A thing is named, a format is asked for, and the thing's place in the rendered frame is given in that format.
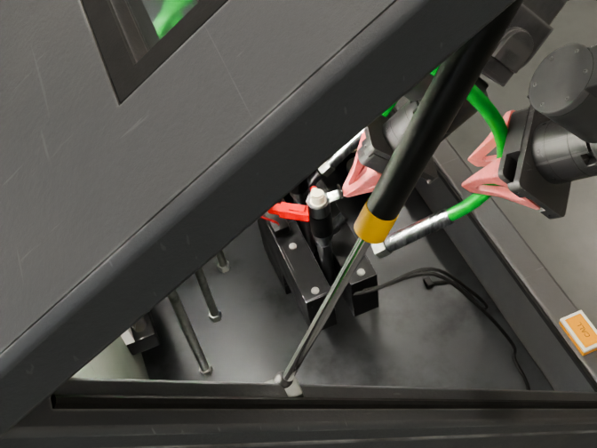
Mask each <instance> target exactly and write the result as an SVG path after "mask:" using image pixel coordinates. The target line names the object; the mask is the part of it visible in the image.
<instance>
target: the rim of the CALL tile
mask: <svg viewBox="0 0 597 448"><path fill-rule="evenodd" d="M578 314H581V315H582V316H583V317H584V319H585V320H586V322H587V323H589V325H590V326H591V327H592V328H593V330H594V331H595V333H596V334H597V330H596V328H595V327H594V326H593V324H592V323H591V322H590V320H589V319H588V318H587V317H586V315H585V314H584V312H583V311H582V310H579V311H578V312H575V313H573V314H571V315H568V316H565V317H563V318H561V319H560V321H561V323H562V324H563V326H564V327H565V328H566V330H567V331H568V332H569V334H570V336H571V337H572V338H573V340H574V341H575V342H576V343H577V344H578V346H579V347H580V348H581V350H582V351H583V352H584V353H586V352H588V351H590V350H592V349H595V348H597V343H595V344H593V345H592V346H589V347H587V348H585V346H584V345H583V344H582V342H581V341H580V340H579V338H578V337H577V335H576V334H575V333H574V332H573V331H572V330H571V328H570V327H569V325H568V324H567V323H566V321H565V320H566V319H568V318H571V317H573V316H576V315H578Z"/></svg>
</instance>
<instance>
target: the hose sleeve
mask: <svg viewBox="0 0 597 448"><path fill-rule="evenodd" d="M447 209H448V208H444V209H442V210H440V211H438V212H435V213H434V214H430V215H428V216H427V217H425V218H424V219H422V220H419V221H417V222H415V223H413V224H411V225H409V226H407V227H405V228H401V229H399V230H398V231H395V232H393V234H390V235H388V236H387V237H386V239H385V241H384V243H385V246H386V248H387V249H388V250H389V251H391V252H392V251H395V250H397V249H399V248H402V247H403V246H404V245H408V244H410V243H412V242H414V241H416V240H418V239H420V238H422V237H424V236H427V235H430V234H432V233H433V232H436V231H438V230H439V229H442V228H446V227H447V226H448V225H450V224H453V223H454V221H452V220H450V218H449V216H448V214H447Z"/></svg>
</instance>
